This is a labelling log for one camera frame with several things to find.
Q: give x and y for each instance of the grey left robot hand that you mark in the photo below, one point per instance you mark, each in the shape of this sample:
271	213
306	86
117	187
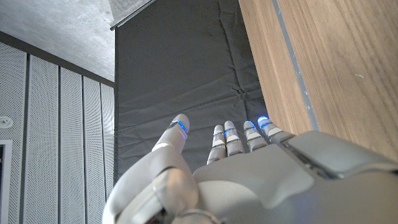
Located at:
264	186

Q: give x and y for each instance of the black backdrop curtain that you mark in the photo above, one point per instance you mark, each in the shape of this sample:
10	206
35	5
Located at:
180	62

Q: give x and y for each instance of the white ceiling smoke detector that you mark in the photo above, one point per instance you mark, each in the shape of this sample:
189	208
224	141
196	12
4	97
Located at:
4	122

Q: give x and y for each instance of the silver backdrop top bar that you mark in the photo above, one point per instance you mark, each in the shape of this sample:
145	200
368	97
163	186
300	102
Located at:
130	17

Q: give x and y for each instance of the grey tape outline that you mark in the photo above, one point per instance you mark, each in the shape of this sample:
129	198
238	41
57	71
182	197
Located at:
292	56

